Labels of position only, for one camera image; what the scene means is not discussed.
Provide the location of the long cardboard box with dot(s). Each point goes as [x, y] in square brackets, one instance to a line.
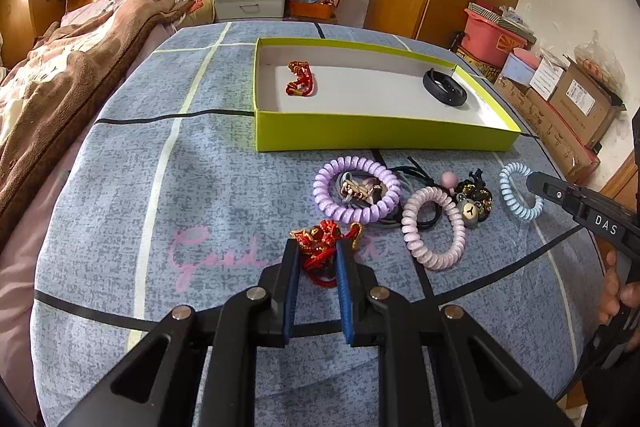
[545, 127]

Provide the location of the person's right hand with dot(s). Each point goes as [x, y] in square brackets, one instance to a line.
[609, 292]

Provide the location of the yellow-green cardboard box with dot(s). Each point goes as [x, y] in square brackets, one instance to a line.
[380, 132]

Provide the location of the white labelled box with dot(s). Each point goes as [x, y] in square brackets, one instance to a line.
[547, 79]

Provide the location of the pillow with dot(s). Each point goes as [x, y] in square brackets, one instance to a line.
[192, 4]

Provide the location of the striped flat box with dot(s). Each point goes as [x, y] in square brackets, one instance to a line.
[510, 24]

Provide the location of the patterned yellow box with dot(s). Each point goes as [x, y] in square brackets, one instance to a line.
[477, 64]

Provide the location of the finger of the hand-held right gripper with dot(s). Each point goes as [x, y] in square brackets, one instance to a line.
[550, 192]

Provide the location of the black fitness band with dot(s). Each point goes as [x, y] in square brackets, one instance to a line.
[430, 84]

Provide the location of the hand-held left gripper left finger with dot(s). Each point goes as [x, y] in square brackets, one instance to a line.
[291, 302]

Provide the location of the blue-grey checked bedsheet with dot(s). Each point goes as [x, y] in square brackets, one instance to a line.
[210, 187]

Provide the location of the pink plastic tub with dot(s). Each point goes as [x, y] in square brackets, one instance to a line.
[487, 39]

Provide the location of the light blue box pink lid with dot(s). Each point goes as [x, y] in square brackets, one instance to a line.
[517, 67]

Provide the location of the open cardboard box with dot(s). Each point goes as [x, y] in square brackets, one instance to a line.
[582, 104]

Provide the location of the brown blanket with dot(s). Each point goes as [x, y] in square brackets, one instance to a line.
[75, 82]

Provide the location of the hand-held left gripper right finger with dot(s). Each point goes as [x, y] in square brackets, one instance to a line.
[345, 297]

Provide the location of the orange box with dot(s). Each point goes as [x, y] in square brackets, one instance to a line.
[310, 10]

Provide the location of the clear plastic bag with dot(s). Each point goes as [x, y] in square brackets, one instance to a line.
[597, 57]

